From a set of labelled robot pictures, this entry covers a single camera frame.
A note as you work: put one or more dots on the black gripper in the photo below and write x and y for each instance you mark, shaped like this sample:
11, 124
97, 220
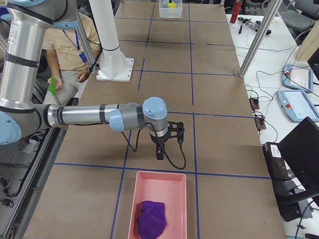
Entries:
159, 142

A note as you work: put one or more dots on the purple cloth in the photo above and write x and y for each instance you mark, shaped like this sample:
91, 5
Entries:
152, 221

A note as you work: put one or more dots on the yellow plastic cup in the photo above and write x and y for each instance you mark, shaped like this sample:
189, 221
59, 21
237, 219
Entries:
171, 4

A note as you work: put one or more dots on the mint green bowl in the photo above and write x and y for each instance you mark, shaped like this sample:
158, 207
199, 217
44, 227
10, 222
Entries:
165, 3

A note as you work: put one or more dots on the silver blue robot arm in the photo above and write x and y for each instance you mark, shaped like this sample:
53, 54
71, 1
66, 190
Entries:
20, 117

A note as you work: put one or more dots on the black box device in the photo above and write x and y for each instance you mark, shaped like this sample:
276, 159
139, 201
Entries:
275, 163

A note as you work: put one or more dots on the pink plastic tray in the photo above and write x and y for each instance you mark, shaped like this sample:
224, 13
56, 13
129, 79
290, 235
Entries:
169, 188

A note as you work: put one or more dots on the orange relay board near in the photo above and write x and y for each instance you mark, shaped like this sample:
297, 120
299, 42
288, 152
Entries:
259, 119

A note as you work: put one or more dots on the orange relay board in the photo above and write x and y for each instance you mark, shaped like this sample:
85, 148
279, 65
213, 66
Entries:
254, 103
259, 119

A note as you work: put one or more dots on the orange relay board far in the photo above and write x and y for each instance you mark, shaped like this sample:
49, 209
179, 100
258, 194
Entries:
254, 103

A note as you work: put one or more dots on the seated person beige shirt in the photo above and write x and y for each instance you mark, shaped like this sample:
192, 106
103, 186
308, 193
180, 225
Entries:
68, 64

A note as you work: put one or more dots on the clear plastic bin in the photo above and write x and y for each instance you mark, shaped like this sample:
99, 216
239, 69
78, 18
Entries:
171, 12

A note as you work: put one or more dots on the black monitor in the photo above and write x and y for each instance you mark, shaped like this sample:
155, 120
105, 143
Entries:
300, 149

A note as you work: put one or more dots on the near teach pendant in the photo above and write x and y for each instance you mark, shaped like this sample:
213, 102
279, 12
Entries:
297, 105

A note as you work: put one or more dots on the teach pendant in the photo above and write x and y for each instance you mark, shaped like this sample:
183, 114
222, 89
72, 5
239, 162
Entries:
297, 105
299, 78

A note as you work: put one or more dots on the far teach pendant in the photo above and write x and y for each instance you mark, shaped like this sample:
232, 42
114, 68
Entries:
299, 78

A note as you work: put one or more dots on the red cylinder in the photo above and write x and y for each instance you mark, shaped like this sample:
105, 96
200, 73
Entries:
235, 11

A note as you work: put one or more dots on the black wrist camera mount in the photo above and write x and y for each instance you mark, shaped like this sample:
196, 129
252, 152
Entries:
176, 130

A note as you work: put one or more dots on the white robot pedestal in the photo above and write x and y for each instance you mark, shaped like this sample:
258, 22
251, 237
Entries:
113, 66

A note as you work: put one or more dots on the green handled tool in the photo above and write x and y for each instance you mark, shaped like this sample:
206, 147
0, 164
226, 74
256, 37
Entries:
52, 89

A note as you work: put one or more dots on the aluminium frame post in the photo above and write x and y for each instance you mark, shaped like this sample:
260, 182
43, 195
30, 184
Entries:
267, 20

